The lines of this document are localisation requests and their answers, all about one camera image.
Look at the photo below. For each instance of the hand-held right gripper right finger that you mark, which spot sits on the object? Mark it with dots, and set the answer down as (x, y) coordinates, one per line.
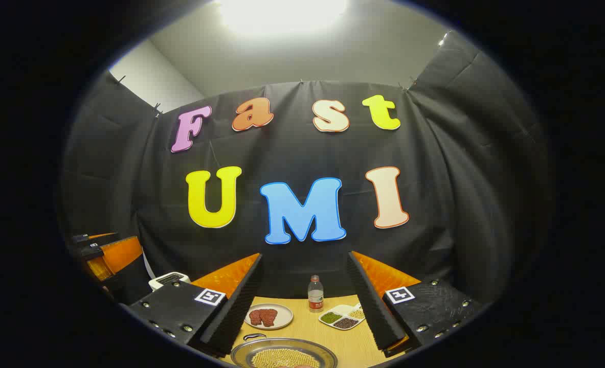
(374, 306)

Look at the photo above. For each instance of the clear plastic water bottle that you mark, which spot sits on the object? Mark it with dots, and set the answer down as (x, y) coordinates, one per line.
(315, 299)

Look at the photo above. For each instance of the white toaster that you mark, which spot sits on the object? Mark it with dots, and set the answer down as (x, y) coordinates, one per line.
(168, 279)

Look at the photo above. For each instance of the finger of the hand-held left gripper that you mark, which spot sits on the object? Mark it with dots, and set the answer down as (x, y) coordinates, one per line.
(123, 253)

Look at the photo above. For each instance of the pile of yellow soybeans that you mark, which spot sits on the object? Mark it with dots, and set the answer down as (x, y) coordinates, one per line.
(282, 359)

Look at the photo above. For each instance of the white divided bean dish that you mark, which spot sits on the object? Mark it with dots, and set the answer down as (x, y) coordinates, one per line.
(340, 316)

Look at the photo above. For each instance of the brown meat slice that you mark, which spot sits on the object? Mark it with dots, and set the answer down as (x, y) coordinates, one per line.
(255, 317)
(269, 317)

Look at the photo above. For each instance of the black backdrop cloth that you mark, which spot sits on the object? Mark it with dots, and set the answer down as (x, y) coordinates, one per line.
(302, 153)

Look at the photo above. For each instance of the white round plate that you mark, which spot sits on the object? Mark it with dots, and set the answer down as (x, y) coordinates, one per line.
(282, 322)

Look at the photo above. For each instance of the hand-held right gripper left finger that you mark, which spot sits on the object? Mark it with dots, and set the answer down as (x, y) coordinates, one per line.
(236, 312)

